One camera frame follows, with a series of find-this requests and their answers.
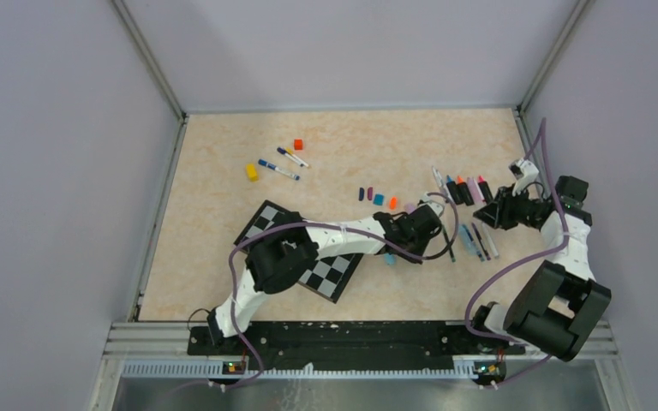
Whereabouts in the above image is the black highlighter pink cap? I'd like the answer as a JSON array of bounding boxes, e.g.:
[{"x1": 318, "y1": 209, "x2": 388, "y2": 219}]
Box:
[{"x1": 476, "y1": 176, "x2": 494, "y2": 204}]

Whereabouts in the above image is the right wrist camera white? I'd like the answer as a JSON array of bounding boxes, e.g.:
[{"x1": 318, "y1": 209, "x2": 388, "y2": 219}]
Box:
[{"x1": 509, "y1": 158, "x2": 539, "y2": 197}]

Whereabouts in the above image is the light blue eraser bar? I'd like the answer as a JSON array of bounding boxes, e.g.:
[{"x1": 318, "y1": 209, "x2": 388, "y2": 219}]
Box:
[{"x1": 458, "y1": 225, "x2": 476, "y2": 256}]

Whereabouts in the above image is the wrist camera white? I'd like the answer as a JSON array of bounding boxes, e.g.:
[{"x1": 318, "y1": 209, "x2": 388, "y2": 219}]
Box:
[
  {"x1": 418, "y1": 193, "x2": 446, "y2": 218},
  {"x1": 509, "y1": 158, "x2": 539, "y2": 197}
]

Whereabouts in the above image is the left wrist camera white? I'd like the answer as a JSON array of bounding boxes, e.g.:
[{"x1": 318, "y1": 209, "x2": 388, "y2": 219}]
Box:
[{"x1": 418, "y1": 193, "x2": 446, "y2": 218}]

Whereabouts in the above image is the light blue highlighter cap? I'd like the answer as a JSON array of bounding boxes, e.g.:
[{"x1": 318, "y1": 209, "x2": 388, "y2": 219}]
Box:
[{"x1": 384, "y1": 253, "x2": 397, "y2": 266}]

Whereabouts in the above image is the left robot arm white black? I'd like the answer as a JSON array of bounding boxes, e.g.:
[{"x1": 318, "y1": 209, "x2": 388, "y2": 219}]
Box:
[{"x1": 207, "y1": 201, "x2": 443, "y2": 354}]

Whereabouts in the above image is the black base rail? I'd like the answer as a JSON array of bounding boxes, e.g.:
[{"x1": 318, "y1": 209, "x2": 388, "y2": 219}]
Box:
[{"x1": 187, "y1": 321, "x2": 525, "y2": 371}]

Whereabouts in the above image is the thin dark pen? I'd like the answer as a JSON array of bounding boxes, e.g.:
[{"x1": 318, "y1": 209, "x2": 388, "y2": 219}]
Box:
[{"x1": 471, "y1": 223, "x2": 491, "y2": 261}]

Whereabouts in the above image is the black gel pen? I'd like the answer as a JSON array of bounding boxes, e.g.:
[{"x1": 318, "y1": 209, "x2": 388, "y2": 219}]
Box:
[{"x1": 442, "y1": 227, "x2": 456, "y2": 263}]

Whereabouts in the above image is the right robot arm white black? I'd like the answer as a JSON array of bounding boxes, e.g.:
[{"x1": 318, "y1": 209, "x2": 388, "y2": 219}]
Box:
[{"x1": 468, "y1": 176, "x2": 612, "y2": 362}]

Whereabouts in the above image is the pale purple highlighter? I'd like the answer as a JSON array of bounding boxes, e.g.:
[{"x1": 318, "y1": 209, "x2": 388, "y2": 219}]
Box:
[{"x1": 467, "y1": 177, "x2": 484, "y2": 206}]

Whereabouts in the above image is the white marker blue band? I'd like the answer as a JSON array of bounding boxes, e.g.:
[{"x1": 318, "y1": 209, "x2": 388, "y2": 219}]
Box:
[{"x1": 258, "y1": 159, "x2": 300, "y2": 181}]

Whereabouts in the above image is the yellow block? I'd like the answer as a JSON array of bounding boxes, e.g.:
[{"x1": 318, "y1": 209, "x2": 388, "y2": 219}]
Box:
[{"x1": 245, "y1": 164, "x2": 260, "y2": 182}]

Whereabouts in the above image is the black white chessboard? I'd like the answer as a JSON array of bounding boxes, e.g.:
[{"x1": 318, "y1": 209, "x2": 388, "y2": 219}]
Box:
[{"x1": 233, "y1": 200, "x2": 365, "y2": 305}]

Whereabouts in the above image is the black highlighter blue tip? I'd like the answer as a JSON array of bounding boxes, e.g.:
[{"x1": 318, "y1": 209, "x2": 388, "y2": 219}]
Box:
[{"x1": 446, "y1": 176, "x2": 464, "y2": 205}]

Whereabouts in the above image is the black highlighter orange cap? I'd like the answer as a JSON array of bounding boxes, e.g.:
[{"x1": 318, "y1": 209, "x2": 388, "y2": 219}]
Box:
[{"x1": 456, "y1": 176, "x2": 475, "y2": 206}]

